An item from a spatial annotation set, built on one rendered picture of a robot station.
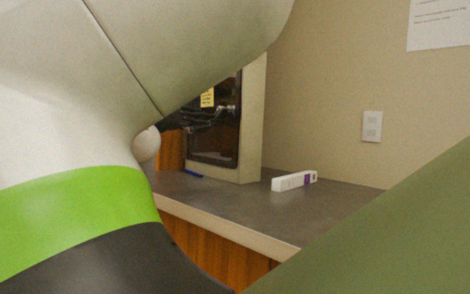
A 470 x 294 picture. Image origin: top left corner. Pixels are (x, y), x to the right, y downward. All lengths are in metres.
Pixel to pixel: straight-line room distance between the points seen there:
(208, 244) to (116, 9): 0.74
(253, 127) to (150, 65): 0.98
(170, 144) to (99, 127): 1.20
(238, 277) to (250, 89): 0.61
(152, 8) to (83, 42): 0.04
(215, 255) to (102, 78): 0.72
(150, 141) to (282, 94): 0.89
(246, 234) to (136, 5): 0.60
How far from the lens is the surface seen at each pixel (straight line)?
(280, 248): 0.67
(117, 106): 0.19
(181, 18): 0.18
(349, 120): 1.37
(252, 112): 1.14
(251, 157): 1.16
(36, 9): 0.18
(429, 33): 1.31
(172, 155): 1.39
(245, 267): 0.79
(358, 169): 1.36
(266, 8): 0.20
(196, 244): 0.91
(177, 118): 1.00
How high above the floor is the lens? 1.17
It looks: 3 degrees down
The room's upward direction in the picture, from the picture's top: 3 degrees clockwise
